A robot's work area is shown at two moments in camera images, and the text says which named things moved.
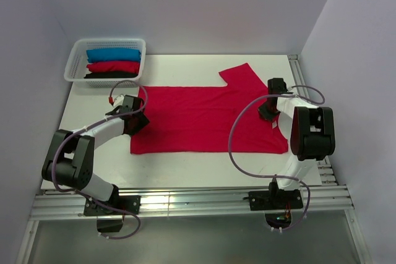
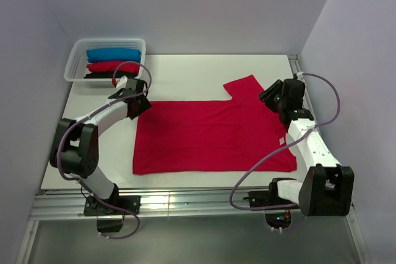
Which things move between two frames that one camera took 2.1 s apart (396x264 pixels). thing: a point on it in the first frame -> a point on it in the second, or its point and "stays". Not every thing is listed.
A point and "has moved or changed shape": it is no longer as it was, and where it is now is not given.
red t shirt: (197, 120) has moved or changed shape
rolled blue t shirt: (106, 55) stays
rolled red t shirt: (114, 66) stays
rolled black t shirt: (111, 74) stays
